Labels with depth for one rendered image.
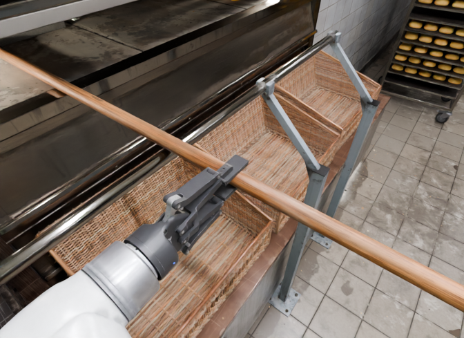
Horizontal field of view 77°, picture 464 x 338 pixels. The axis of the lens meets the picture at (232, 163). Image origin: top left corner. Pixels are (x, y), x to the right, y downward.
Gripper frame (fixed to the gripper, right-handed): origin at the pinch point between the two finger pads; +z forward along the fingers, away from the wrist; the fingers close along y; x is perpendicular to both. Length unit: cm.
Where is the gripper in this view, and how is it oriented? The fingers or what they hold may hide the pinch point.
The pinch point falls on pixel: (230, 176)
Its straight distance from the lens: 51.7
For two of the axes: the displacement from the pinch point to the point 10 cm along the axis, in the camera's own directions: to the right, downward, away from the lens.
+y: 0.0, 7.3, 6.9
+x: 8.0, 4.2, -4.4
